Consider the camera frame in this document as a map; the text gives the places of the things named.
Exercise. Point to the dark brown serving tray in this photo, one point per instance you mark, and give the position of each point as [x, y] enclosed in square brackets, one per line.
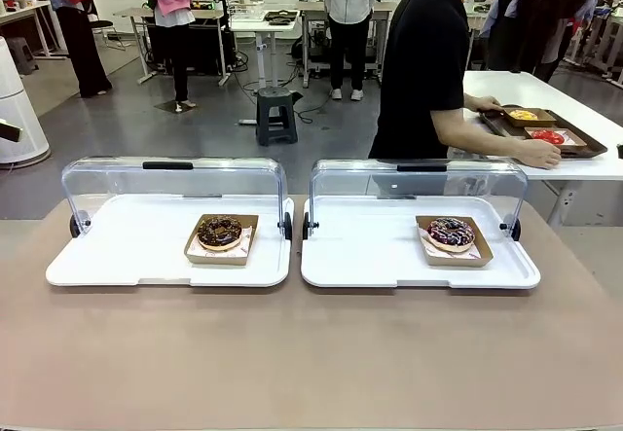
[589, 149]

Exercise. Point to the brown cardboard donut tray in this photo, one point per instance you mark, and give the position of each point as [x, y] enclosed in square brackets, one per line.
[576, 138]
[219, 258]
[455, 260]
[545, 120]

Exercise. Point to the red glazed donut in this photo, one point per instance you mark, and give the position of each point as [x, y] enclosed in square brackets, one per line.
[547, 136]

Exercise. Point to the yellow sprinkled donut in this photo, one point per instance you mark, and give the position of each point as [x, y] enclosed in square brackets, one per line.
[523, 115]

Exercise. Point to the person's left forearm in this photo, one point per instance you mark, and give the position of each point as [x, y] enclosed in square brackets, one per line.
[471, 101]

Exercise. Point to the person's right forearm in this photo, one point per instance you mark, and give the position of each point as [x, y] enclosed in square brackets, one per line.
[477, 136]

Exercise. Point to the person in black trousers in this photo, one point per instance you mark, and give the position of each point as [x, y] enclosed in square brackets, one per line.
[83, 37]

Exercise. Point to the person with long dark hair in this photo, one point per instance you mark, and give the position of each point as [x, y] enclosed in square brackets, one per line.
[535, 12]

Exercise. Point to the purple drizzled donut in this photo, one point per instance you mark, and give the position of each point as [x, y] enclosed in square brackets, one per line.
[450, 234]

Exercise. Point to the person in pink top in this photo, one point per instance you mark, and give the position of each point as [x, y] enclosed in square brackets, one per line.
[170, 12]

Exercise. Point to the person in black shirt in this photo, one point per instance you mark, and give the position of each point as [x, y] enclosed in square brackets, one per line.
[423, 61]

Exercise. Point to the chocolate sprinkled donut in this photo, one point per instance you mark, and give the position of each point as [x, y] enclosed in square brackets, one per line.
[219, 231]

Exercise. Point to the person in white jacket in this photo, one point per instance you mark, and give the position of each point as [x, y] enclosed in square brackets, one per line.
[348, 12]

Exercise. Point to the person's right hand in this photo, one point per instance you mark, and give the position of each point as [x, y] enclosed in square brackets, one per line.
[545, 154]

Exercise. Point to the person's left hand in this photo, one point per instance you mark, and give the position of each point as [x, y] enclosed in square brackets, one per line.
[489, 105]

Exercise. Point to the white air purifier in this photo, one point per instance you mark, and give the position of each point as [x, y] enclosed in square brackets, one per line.
[17, 110]

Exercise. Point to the white side table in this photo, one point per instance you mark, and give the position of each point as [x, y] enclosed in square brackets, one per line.
[584, 168]

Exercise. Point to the grey plastic stool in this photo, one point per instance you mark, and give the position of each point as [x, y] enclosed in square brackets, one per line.
[23, 54]

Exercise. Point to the black lid hinge knob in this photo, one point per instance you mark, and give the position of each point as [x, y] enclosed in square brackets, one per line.
[306, 226]
[513, 229]
[77, 226]
[288, 226]

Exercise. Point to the white workbench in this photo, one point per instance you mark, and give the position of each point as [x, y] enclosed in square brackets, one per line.
[24, 10]

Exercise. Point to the clear plastic display lid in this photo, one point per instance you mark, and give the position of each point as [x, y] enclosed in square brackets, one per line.
[121, 178]
[350, 183]

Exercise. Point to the grey background desk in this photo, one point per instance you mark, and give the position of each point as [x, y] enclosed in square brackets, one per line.
[134, 15]

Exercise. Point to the white display tray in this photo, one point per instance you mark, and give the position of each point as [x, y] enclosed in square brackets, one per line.
[370, 265]
[146, 256]

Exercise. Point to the dark plastic step stool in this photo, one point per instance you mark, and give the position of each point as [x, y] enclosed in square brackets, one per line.
[276, 115]

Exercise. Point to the white height-adjustable desk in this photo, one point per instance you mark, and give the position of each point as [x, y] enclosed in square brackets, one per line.
[263, 37]

